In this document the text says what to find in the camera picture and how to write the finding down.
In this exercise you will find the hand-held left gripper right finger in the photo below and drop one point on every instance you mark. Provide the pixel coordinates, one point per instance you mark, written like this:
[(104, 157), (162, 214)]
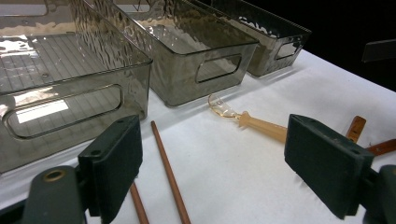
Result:
[(327, 161)]

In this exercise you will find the brown wooden chopstick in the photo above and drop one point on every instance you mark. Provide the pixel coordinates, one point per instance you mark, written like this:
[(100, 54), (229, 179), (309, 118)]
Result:
[(169, 174), (139, 205)]

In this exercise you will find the mesh bin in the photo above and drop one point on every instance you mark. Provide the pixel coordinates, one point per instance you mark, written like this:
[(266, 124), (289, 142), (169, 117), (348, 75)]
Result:
[(186, 77), (267, 59), (62, 68)]

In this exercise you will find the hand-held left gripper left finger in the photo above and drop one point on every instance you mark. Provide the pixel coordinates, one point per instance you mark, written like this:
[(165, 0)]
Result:
[(113, 161)]

